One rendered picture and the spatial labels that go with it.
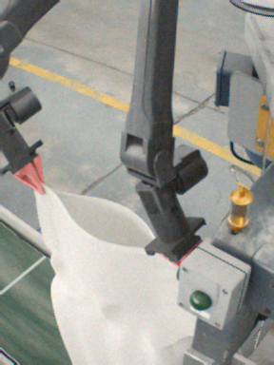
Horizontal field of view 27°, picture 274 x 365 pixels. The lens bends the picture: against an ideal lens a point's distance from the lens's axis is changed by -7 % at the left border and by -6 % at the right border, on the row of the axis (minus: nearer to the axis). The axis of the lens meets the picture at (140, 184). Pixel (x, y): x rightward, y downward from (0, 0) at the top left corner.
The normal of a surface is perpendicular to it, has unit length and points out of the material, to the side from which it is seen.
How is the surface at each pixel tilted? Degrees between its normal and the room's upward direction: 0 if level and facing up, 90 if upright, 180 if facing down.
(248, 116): 90
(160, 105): 67
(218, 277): 0
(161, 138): 75
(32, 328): 0
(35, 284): 0
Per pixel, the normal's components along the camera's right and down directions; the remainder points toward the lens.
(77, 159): -0.01, -0.75
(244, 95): -0.63, 0.52
